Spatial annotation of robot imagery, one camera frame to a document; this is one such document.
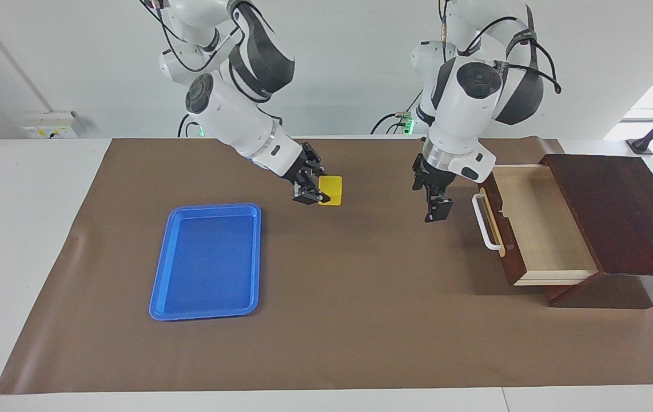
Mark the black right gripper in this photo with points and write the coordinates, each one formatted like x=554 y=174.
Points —
x=299 y=166

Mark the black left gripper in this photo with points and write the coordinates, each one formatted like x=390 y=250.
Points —
x=430 y=180

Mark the yellow cube block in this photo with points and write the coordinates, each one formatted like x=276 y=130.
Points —
x=332 y=191

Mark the wooden drawer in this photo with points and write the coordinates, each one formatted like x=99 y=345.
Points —
x=544 y=229

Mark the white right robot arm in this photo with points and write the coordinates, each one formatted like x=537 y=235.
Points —
x=235 y=120

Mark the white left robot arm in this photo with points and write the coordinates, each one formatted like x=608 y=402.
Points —
x=464 y=114

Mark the dark wooden drawer cabinet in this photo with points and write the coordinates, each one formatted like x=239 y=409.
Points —
x=629 y=212

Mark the green lit plug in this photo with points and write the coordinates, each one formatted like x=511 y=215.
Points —
x=408 y=122

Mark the brown paper table mat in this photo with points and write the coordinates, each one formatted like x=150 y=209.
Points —
x=361 y=315

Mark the blue plastic tray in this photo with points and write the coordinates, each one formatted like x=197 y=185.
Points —
x=200 y=280

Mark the white wall socket box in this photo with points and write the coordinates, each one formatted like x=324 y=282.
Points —
x=49 y=130

